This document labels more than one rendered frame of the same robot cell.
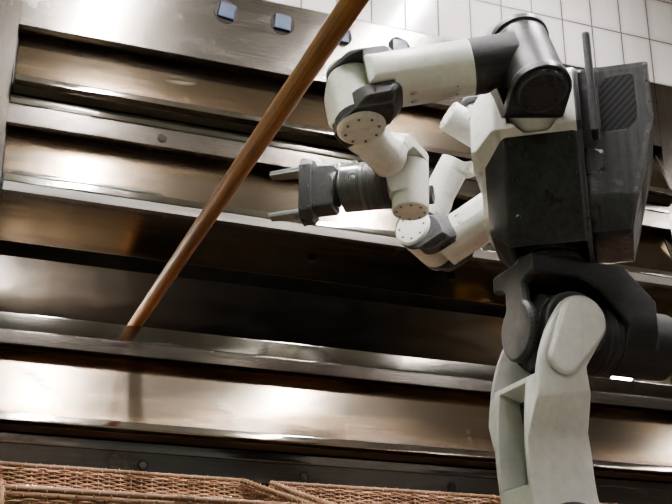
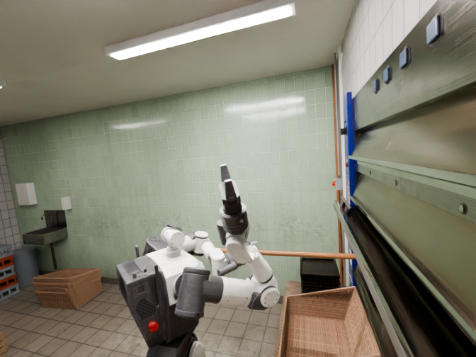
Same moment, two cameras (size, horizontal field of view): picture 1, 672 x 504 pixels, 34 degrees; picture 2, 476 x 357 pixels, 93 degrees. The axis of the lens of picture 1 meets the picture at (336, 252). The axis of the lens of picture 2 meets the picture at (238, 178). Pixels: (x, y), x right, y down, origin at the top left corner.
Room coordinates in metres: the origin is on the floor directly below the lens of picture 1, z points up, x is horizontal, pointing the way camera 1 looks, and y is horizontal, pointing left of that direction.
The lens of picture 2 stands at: (2.54, -0.89, 1.79)
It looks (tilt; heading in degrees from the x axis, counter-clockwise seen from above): 6 degrees down; 128
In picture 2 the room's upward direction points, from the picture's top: 5 degrees counter-clockwise
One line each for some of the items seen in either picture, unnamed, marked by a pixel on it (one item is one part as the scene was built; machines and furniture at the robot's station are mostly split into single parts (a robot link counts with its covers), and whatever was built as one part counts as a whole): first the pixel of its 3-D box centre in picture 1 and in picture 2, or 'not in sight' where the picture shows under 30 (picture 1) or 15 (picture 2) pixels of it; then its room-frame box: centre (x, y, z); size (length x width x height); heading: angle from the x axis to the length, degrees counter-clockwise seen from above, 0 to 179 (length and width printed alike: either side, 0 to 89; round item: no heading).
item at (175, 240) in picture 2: not in sight; (173, 239); (1.74, -0.34, 1.46); 0.10 x 0.07 x 0.09; 165
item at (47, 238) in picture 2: not in sight; (47, 242); (-1.99, -0.03, 0.69); 0.46 x 0.36 x 0.94; 20
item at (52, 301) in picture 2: not in sight; (69, 290); (-1.19, -0.03, 0.14); 0.56 x 0.49 x 0.28; 26
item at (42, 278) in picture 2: not in sight; (69, 278); (-1.18, -0.02, 0.32); 0.56 x 0.49 x 0.28; 28
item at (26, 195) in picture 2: not in sight; (26, 193); (-2.51, -0.08, 1.45); 0.28 x 0.11 x 0.36; 20
